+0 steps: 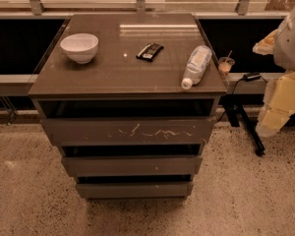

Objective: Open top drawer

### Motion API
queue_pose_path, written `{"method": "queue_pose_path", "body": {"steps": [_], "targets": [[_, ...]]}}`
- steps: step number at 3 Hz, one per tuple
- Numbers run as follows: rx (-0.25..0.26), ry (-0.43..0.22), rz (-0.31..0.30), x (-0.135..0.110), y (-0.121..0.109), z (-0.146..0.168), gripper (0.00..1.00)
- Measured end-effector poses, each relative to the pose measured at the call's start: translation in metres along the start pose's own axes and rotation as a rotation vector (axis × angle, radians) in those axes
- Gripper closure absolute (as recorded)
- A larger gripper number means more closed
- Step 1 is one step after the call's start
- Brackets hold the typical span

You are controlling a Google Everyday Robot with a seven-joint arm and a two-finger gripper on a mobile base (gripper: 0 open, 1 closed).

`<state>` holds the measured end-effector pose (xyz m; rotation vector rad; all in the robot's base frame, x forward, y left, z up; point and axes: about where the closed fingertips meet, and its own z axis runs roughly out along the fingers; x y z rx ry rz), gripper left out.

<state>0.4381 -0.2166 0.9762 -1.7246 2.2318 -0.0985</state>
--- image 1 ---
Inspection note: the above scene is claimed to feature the grey middle drawer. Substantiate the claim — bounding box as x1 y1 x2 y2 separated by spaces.
62 155 202 177

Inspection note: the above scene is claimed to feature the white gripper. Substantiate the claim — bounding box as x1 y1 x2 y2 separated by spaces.
253 7 295 137

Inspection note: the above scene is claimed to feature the plastic cup with straw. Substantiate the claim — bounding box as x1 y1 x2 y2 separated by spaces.
218 52 235 76

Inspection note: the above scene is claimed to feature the grey drawer cabinet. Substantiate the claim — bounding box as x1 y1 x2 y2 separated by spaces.
28 13 228 201

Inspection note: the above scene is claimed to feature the grey bottom drawer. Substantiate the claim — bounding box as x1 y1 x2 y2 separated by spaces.
76 182 194 199

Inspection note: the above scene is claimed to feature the grey drawer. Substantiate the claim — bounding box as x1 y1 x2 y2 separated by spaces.
41 117 214 147
76 182 194 199
62 155 202 177

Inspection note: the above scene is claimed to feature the white ceramic bowl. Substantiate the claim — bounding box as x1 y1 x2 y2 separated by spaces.
60 33 99 64

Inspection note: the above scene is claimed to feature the grey top drawer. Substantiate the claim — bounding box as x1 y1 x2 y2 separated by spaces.
41 117 214 147

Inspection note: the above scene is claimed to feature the black stand leg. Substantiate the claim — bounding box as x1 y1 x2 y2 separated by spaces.
220 94 266 156

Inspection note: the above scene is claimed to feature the black snack bar wrapper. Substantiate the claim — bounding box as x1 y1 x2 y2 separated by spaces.
137 43 163 62

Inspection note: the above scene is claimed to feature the clear plastic water bottle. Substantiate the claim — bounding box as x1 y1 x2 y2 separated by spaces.
181 45 212 89

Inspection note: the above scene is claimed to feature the black power adapter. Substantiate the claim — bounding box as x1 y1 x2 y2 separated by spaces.
243 72 262 82

